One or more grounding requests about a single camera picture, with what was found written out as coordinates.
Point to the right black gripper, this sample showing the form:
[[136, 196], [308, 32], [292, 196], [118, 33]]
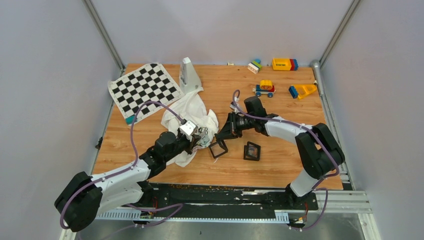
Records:
[[230, 130]]

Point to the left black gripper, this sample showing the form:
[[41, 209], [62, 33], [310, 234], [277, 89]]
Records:
[[193, 139]]

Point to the small round brooch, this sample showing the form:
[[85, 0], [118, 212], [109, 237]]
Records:
[[204, 141], [253, 152]]

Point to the black square frame lid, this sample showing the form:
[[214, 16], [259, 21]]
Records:
[[218, 148]]

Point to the white printed garment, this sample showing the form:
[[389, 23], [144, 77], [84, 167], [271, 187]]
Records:
[[191, 107]]

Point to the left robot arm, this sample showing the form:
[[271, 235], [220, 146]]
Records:
[[87, 196]]

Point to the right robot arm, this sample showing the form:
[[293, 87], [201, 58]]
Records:
[[319, 152]]

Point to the white cone-shaped box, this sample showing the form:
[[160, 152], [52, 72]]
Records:
[[189, 80]]

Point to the toy car with yellow top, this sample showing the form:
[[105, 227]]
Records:
[[265, 87]]

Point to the teal small block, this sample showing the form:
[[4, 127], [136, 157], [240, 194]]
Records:
[[129, 120]]

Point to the black white checkerboard sheet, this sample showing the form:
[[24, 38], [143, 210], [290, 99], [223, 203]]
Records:
[[151, 82]]

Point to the white green blue blocks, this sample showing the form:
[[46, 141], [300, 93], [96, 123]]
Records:
[[255, 66]]

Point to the yellow blue toy scoop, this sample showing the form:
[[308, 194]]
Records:
[[300, 91]]

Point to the yellow red blue block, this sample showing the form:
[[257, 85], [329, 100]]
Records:
[[284, 64]]

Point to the grey metal pipe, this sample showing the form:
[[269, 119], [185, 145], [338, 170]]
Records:
[[316, 68]]

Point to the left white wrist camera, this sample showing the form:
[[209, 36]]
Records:
[[188, 128]]

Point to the black square frame box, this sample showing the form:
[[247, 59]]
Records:
[[249, 145]]

